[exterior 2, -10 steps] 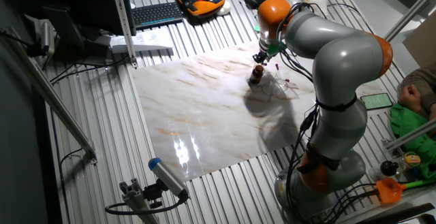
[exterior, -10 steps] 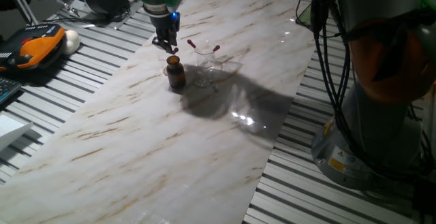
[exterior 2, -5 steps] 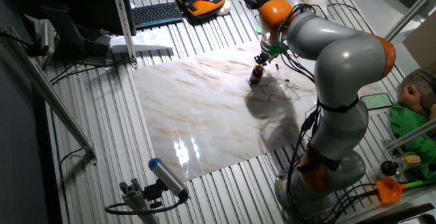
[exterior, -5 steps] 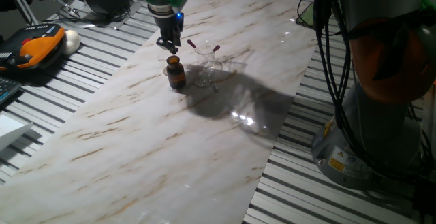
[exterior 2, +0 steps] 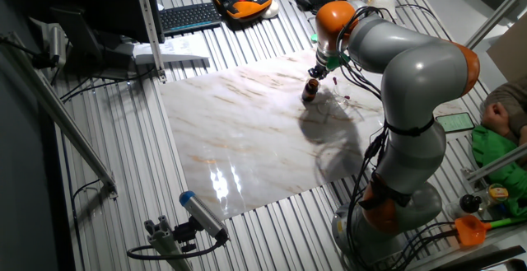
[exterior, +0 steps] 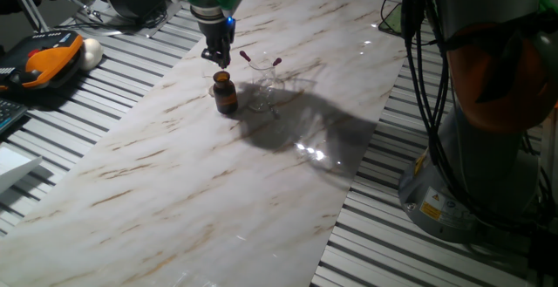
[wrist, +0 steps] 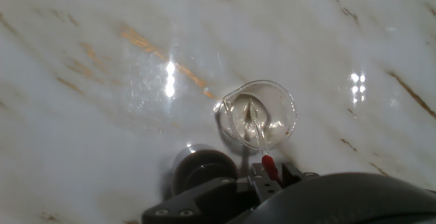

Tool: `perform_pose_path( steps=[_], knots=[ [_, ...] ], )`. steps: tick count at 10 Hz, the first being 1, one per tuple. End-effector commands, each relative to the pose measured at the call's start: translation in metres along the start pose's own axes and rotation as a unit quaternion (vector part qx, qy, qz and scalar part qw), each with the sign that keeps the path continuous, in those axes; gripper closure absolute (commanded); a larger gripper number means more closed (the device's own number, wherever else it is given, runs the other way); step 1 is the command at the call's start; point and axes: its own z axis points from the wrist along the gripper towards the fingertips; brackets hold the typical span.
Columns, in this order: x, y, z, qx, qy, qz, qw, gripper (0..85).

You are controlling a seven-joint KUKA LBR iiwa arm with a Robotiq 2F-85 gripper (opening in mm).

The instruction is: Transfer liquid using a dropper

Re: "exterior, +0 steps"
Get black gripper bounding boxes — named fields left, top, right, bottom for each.
left=201, top=16, right=237, bottom=70

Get metal teleoperation rod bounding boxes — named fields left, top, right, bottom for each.
left=43, top=0, right=105, bottom=23

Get smartphone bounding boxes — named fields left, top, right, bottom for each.
left=378, top=3, right=405, bottom=36

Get black sleeved forearm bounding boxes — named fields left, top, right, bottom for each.
left=0, top=0, right=44, bottom=17

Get brown glass bottle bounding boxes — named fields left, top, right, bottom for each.
left=212, top=70, right=240, bottom=116

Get wide clear glass beaker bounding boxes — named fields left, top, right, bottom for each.
left=248, top=58, right=288, bottom=99

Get white round plastic object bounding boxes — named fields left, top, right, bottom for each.
left=78, top=38, right=105, bottom=72

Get marble pattern board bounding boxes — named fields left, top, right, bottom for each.
left=0, top=0, right=420, bottom=287

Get orange black teach pendant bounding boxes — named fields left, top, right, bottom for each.
left=0, top=29, right=85, bottom=92

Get metal tripod leg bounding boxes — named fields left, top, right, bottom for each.
left=3, top=0, right=50, bottom=34

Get dark computer keyboard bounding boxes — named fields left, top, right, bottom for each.
left=0, top=98, right=30, bottom=134

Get white paper sheet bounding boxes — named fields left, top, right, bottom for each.
left=0, top=146, right=44, bottom=195

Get black cables by plate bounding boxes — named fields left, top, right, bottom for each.
left=56, top=7, right=170, bottom=33

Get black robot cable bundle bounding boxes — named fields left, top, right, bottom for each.
left=379, top=0, right=550, bottom=236

